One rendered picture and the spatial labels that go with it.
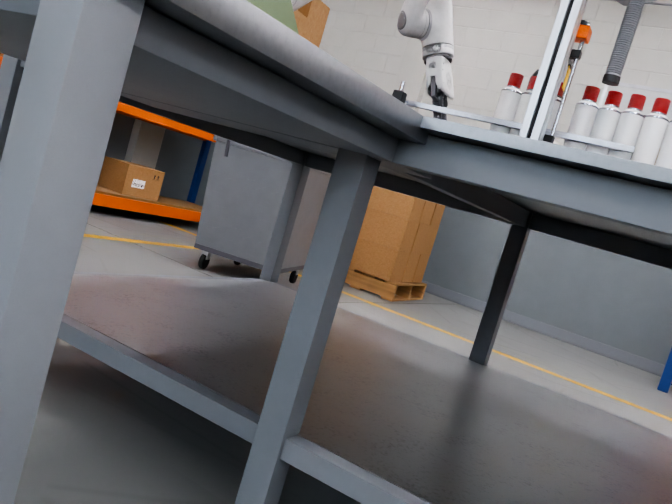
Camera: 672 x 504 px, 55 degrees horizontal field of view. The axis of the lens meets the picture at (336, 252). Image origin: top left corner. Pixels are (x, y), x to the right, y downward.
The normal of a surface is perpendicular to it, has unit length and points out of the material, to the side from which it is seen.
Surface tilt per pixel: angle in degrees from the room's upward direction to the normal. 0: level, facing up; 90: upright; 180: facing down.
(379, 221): 90
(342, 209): 90
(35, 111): 90
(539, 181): 90
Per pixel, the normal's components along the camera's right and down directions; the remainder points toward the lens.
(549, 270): -0.51, -0.07
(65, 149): 0.81, 0.29
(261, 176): -0.23, 0.08
